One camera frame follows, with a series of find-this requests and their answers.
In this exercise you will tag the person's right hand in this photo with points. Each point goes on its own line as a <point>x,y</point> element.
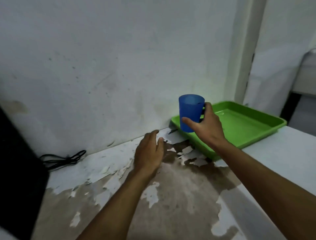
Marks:
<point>208,127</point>

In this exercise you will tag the green plastic tray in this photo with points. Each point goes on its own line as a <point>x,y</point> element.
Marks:
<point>237,126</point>

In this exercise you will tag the blue plastic mug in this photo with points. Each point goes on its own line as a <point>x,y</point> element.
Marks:
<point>190,112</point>

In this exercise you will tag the black appliance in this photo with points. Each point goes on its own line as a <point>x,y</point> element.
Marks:
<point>19,178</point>

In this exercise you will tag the person's right forearm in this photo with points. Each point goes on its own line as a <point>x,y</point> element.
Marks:
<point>266,190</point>

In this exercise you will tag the person's right thumb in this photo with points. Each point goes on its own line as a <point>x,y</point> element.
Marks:
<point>191,123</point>

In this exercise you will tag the person's left thumb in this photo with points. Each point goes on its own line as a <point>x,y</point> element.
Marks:
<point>161,144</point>

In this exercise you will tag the person's left hand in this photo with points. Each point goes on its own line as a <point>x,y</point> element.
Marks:
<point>148,153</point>

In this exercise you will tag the person's left forearm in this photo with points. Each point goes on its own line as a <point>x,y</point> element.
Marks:
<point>116,207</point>

